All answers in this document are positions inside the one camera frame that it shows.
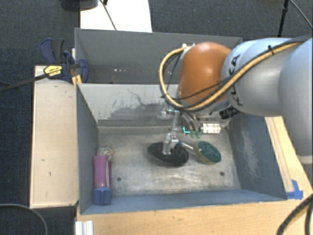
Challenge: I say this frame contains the green round scrubber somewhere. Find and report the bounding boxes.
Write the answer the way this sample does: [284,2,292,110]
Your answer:
[192,141,222,165]

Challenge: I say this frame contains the speckled pale ball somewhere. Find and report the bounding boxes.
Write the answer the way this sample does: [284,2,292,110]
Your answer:
[96,145,114,158]

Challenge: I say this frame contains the black cylinder on white bracket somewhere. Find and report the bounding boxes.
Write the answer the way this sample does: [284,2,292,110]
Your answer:
[219,107,240,119]

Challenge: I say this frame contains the blue ridged block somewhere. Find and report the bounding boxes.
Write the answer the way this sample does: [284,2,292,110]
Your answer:
[93,187,112,206]

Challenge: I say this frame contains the black oval dish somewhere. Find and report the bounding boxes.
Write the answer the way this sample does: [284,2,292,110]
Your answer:
[147,141,190,167]

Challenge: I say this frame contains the pale wood board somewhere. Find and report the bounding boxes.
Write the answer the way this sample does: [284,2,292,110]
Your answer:
[29,65,80,209]

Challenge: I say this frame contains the grey metal bin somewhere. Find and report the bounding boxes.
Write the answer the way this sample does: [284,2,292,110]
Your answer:
[74,27,288,216]

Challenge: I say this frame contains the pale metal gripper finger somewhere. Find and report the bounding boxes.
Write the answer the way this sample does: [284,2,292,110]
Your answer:
[175,141,196,150]
[162,133,178,156]

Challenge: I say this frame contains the clear plastic block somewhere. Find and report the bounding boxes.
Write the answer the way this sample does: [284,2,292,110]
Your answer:
[201,122,222,135]

